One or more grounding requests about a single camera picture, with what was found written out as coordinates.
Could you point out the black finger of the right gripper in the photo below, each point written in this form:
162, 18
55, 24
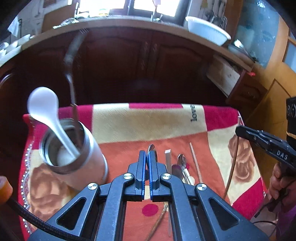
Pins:
276, 147

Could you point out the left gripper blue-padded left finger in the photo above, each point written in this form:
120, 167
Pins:
135, 191

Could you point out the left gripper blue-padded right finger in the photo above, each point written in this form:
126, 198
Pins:
158, 192

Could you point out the small steel spoon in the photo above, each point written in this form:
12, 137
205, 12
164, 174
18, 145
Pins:
182, 162

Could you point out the steel utensil holder cup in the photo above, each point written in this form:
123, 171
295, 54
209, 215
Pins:
89, 167

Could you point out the long-handled steel spoon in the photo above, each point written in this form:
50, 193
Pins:
232, 167

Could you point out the silver metal fork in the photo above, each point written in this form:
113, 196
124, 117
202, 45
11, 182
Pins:
68, 65

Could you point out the white plastic spoon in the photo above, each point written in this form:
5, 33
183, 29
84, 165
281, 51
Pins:
43, 106

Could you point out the person's right hand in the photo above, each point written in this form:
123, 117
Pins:
277, 182

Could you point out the red orange patterned blanket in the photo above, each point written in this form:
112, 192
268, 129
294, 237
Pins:
123, 130

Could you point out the open wooden drawer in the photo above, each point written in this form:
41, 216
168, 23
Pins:
223, 74

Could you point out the white plastic basin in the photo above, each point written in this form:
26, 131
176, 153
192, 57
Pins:
207, 30

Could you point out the chrome sink faucet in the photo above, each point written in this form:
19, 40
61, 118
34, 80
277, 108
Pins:
153, 16

